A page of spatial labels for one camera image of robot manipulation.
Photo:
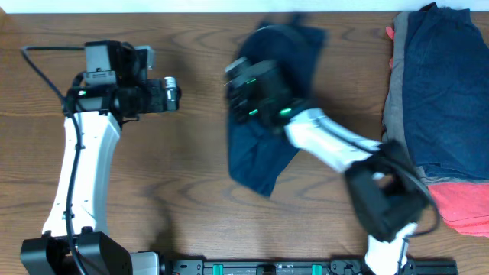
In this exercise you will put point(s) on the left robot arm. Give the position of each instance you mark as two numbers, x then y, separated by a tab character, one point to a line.
112	90

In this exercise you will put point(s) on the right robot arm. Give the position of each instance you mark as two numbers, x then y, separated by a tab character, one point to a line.
385	191

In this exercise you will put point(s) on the red garment in stack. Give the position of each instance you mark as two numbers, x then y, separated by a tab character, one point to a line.
462	204

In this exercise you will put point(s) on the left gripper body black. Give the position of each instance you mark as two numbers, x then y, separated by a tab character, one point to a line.
149	98

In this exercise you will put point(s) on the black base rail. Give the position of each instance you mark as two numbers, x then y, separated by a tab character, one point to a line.
340	266

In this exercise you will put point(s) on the grey garment in stack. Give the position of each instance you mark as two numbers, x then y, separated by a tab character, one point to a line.
393	108

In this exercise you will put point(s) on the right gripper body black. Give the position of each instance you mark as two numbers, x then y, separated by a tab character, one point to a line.
245	110

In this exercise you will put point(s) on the navy shorts on stack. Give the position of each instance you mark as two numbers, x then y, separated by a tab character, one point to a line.
445	94

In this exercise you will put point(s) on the navy blue shorts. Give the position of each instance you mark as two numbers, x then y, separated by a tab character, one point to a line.
257	154

